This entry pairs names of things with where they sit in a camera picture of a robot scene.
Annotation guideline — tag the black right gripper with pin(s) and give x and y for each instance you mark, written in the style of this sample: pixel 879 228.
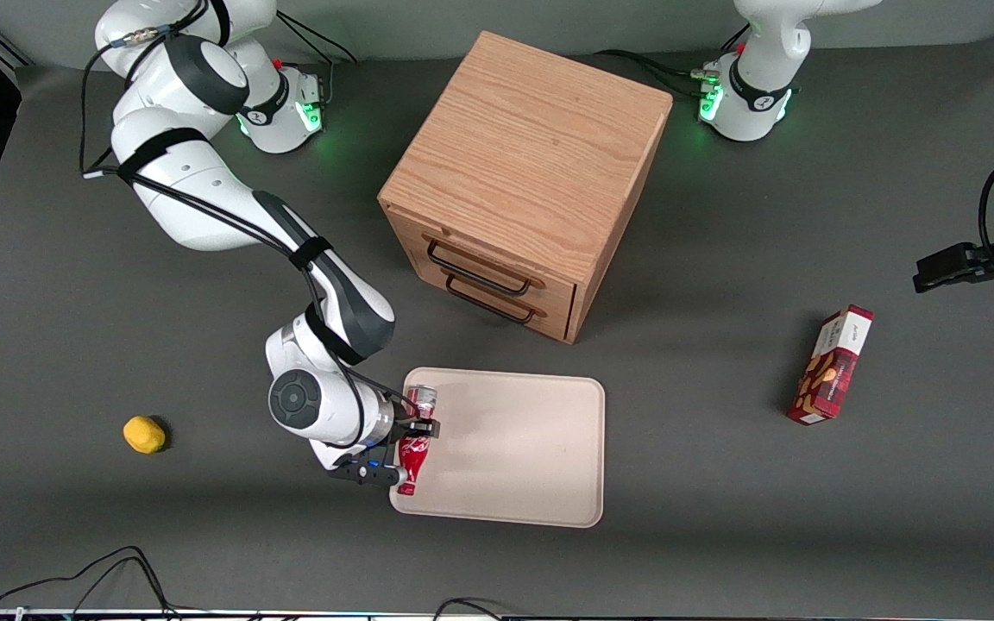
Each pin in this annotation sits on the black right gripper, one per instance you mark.
pixel 403 423

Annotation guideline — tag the red coke bottle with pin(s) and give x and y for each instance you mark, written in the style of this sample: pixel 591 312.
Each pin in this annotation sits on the red coke bottle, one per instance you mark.
pixel 415 457

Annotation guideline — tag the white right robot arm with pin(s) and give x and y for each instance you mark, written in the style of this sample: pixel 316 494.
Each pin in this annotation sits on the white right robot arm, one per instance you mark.
pixel 204 190

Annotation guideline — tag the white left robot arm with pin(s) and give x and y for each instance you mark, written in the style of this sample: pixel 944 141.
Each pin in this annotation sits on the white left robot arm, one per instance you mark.
pixel 760 95

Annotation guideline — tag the beige plastic tray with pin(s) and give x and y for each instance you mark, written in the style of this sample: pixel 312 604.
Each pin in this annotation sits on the beige plastic tray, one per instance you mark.
pixel 514 448

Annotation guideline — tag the red snack box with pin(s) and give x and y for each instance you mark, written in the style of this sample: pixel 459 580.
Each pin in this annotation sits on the red snack box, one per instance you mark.
pixel 833 366

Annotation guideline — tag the yellow lemon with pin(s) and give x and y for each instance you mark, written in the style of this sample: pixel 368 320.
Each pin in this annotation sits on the yellow lemon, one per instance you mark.
pixel 144 435

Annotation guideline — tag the wooden drawer cabinet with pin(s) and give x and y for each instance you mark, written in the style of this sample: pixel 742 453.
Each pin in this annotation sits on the wooden drawer cabinet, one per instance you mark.
pixel 531 164

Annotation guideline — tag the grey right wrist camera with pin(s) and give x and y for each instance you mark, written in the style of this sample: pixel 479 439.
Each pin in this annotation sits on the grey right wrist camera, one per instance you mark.
pixel 368 473

